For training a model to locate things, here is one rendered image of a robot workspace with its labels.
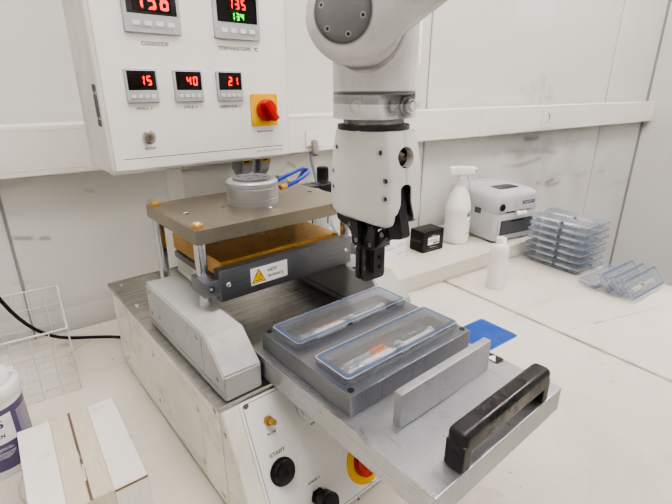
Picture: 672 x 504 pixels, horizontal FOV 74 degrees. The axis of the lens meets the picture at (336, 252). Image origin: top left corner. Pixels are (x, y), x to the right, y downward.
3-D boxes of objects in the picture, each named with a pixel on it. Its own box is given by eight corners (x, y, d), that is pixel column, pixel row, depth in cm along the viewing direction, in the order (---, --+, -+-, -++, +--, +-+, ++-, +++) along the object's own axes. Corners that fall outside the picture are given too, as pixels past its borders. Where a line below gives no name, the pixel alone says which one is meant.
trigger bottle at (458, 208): (444, 244, 146) (451, 168, 138) (441, 236, 154) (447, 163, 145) (471, 245, 145) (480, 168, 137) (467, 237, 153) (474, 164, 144)
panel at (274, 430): (280, 554, 53) (237, 404, 53) (437, 435, 71) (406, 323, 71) (288, 560, 52) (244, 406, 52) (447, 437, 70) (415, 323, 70)
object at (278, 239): (174, 256, 73) (167, 199, 70) (287, 230, 86) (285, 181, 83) (224, 290, 61) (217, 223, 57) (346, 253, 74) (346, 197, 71)
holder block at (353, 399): (262, 348, 56) (261, 330, 55) (375, 302, 68) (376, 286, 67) (350, 418, 44) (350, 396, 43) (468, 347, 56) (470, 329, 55)
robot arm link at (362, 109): (436, 92, 45) (434, 124, 46) (375, 92, 51) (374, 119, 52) (376, 93, 40) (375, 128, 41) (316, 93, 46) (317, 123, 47)
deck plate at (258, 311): (107, 287, 85) (106, 282, 84) (265, 247, 106) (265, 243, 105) (218, 413, 52) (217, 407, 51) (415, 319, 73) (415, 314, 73)
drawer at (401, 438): (250, 370, 58) (246, 317, 55) (371, 317, 71) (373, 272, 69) (432, 533, 37) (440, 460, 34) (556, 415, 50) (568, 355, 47)
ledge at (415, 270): (290, 273, 135) (290, 260, 133) (473, 227, 180) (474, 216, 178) (349, 312, 112) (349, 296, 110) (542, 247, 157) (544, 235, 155)
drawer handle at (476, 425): (442, 461, 39) (446, 424, 38) (528, 391, 48) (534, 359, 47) (462, 476, 38) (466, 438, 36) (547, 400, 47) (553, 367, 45)
